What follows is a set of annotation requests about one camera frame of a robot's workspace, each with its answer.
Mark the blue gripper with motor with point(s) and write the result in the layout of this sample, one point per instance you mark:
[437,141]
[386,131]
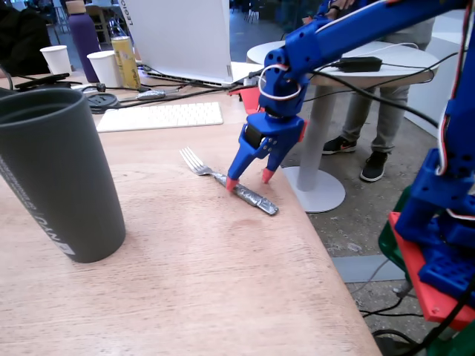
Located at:
[279,129]

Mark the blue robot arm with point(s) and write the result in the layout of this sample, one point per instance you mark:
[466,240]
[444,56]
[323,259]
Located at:
[334,37]

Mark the white keyboard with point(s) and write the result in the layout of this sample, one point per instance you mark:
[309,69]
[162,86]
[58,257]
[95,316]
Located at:
[159,116]

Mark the tape wrapped utensil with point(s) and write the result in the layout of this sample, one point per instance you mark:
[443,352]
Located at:
[150,95]

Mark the black power adapter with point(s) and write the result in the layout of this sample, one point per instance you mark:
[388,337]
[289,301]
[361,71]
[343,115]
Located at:
[358,64]

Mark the white open laptop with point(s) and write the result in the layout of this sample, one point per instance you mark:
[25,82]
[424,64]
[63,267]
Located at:
[182,37]

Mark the green table clamp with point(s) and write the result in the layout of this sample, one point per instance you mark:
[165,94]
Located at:
[389,241]

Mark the yellow drink can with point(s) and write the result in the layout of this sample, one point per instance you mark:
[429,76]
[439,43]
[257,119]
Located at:
[126,63]

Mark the black round lid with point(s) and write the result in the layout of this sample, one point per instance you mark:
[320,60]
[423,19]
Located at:
[101,102]

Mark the white paper cup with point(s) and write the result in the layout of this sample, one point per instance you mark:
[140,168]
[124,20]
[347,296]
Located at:
[56,59]
[104,70]

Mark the gray tall cup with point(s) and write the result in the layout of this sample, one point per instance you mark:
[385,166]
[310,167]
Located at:
[63,178]

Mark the purple bottle with wooden cap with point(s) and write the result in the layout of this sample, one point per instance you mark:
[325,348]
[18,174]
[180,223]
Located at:
[83,41]

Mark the wooden chair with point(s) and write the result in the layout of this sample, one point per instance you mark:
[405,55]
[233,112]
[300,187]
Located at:
[97,13]

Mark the black phone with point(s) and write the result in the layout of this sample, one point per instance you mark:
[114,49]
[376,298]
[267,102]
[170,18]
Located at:
[41,81]

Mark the person in black shirt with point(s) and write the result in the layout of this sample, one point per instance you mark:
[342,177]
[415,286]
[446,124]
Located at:
[22,41]

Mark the round white pedestal table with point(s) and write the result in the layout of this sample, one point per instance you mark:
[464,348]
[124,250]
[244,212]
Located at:
[408,59]

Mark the red robot base plate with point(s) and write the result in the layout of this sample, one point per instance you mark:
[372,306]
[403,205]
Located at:
[434,304]

